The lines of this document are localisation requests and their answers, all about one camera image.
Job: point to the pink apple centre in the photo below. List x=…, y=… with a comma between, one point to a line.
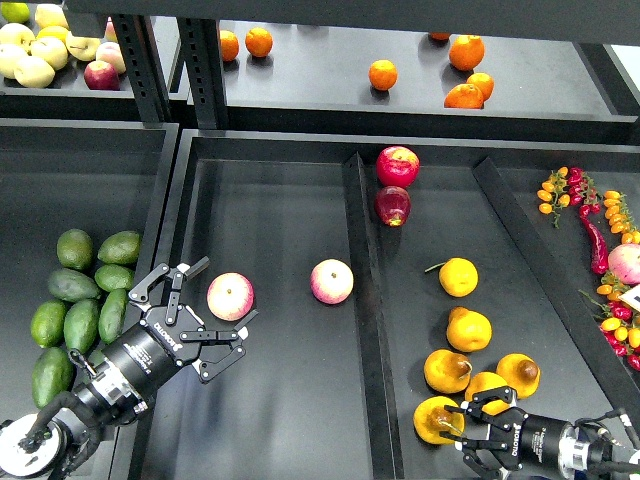
x=331, y=281

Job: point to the green avocado top right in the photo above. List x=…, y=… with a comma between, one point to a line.
x=121, y=248

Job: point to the orange shelf right small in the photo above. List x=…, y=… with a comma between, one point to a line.
x=484, y=82

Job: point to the green avocado small centre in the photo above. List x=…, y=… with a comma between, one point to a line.
x=110, y=277

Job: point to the yellow pear lower left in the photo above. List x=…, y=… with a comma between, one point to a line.
x=447, y=372

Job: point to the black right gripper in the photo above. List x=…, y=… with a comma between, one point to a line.
x=521, y=440

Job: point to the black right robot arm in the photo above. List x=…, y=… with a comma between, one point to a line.
x=613, y=431

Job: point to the orange on shelf left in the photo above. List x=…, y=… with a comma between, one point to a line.
x=229, y=45

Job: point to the dark red apple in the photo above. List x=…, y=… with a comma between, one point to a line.
x=392, y=205

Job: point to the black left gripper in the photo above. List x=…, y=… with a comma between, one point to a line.
x=166, y=339

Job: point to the red chili pepper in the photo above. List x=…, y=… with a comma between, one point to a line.
x=599, y=252

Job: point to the green avocado bottom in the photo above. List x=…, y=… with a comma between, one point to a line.
x=52, y=374

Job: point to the bright red apple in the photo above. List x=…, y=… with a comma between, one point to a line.
x=397, y=166

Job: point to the orange cherry tomato bunch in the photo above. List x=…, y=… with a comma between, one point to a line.
x=553, y=195

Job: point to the black upper shelf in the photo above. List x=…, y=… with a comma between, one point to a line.
x=315, y=80

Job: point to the yellow pear bottom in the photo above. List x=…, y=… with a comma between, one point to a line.
x=484, y=381

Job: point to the pink apple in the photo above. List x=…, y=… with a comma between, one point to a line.
x=230, y=296
x=331, y=281

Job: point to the yellow pear middle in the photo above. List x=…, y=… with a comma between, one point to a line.
x=468, y=330

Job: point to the bright green avocado left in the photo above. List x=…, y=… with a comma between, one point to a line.
x=47, y=323

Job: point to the pink apple left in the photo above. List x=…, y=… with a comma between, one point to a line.
x=230, y=296

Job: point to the dark avocado middle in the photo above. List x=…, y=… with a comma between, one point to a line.
x=72, y=286

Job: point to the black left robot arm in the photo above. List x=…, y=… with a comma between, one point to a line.
x=65, y=433

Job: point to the pale yellow apple front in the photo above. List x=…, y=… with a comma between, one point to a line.
x=33, y=72

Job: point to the black left tray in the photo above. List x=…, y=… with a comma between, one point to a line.
x=99, y=176

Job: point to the green avocado top left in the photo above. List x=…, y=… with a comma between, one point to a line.
x=74, y=249

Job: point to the green lime on shelf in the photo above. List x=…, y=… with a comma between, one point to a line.
x=15, y=12

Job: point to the pink peach right edge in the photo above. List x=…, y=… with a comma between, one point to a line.
x=623, y=262

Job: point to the large orange on shelf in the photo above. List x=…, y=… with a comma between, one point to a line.
x=466, y=52

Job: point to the red apple on shelf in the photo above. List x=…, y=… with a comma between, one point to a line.
x=101, y=75

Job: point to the black middle divided tray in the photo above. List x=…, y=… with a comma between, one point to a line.
x=329, y=391

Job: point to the orange on shelf centre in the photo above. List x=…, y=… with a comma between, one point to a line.
x=382, y=75

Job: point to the orange shelf front right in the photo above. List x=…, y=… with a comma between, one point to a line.
x=464, y=96

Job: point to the black shelf upright post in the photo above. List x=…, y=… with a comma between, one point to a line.
x=200, y=47

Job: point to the yellow pear with stem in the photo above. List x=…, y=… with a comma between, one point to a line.
x=431, y=418

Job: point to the yellow pear top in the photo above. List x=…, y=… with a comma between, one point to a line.
x=458, y=276

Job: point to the dark green avocado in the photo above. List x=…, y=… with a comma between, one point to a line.
x=112, y=315

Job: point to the yellow pear lower right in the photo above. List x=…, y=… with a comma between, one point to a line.
x=520, y=372

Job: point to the green avocado centre low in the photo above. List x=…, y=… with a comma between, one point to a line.
x=80, y=327

